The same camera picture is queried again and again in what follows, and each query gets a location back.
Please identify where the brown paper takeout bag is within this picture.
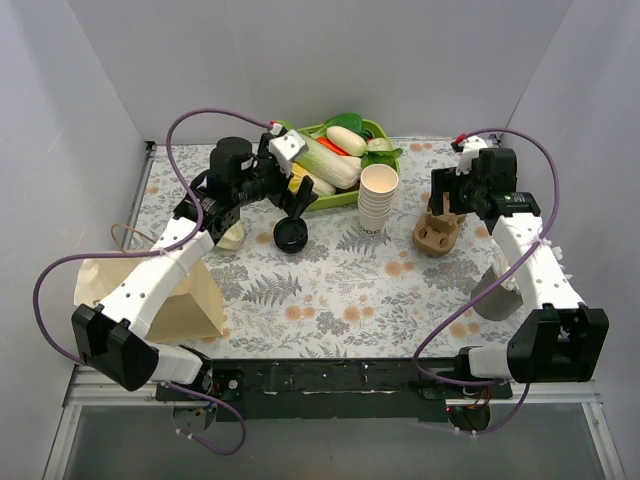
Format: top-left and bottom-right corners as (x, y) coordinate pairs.
(74, 218), (224, 344)

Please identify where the black plastic cup lid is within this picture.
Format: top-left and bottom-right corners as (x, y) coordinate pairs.
(273, 218), (308, 254)

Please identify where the aluminium frame rail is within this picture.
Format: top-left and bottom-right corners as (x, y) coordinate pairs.
(43, 367), (173, 479)

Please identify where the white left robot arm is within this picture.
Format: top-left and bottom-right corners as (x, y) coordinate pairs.
(71, 130), (317, 400)

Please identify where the white radish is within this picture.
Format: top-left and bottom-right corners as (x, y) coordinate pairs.
(326, 126), (367, 157)

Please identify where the black base bar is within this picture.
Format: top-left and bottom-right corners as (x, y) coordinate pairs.
(154, 357), (514, 424)

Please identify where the green bok choy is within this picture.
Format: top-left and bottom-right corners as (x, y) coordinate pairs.
(317, 113), (403, 168)

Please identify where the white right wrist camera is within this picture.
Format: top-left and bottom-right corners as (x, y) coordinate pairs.
(451, 135), (488, 175)

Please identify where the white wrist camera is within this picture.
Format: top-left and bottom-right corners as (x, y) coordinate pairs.
(268, 130), (308, 168)
(451, 135), (488, 175)

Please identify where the floral table mat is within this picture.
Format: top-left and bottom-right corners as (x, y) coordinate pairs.
(148, 138), (525, 358)

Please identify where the small green lettuce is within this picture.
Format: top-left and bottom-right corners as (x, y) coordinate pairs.
(215, 221), (245, 251)

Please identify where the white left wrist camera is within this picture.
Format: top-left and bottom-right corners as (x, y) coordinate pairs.
(268, 130), (308, 168)

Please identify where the green napa cabbage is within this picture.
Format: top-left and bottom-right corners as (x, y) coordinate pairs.
(296, 132), (360, 190)

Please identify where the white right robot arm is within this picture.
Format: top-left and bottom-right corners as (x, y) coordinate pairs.
(431, 137), (609, 398)

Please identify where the brown pulp cup carrier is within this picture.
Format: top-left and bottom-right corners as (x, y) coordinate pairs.
(412, 205), (465, 257)

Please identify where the orange carrot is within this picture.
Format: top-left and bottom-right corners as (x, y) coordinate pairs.
(316, 137), (348, 156)

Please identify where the stack of white paper cups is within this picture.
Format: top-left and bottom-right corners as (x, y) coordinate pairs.
(358, 164), (399, 233)

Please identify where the grey cylindrical holder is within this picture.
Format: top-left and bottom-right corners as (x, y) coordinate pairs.
(470, 267), (523, 321)

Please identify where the green plastic tray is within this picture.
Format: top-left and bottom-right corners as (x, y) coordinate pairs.
(271, 118), (401, 211)

